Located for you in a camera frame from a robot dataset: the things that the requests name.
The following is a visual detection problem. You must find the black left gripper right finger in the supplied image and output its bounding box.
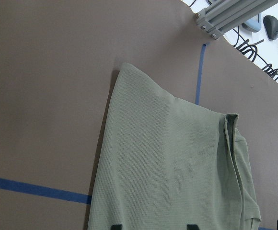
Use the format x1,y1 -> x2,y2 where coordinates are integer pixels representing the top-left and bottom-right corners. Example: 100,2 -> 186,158
186,224 -> 200,230

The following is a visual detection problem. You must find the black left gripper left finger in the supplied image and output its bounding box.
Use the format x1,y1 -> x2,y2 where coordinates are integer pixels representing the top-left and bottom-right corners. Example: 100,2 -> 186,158
110,224 -> 123,230

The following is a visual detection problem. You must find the olive green long-sleeve shirt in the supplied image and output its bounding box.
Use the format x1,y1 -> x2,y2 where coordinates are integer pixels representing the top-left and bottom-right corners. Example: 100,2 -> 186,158
88,63 -> 261,230

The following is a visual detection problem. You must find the black computer mouse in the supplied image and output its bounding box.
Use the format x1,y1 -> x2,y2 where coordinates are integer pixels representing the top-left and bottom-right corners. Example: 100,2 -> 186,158
263,15 -> 278,40

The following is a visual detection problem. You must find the black coiled cable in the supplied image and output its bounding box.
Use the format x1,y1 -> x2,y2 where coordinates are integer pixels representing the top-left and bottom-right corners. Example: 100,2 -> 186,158
232,25 -> 278,83

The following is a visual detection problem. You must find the aluminium frame post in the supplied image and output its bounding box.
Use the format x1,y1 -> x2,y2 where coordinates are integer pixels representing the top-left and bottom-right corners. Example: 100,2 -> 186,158
195,0 -> 278,39

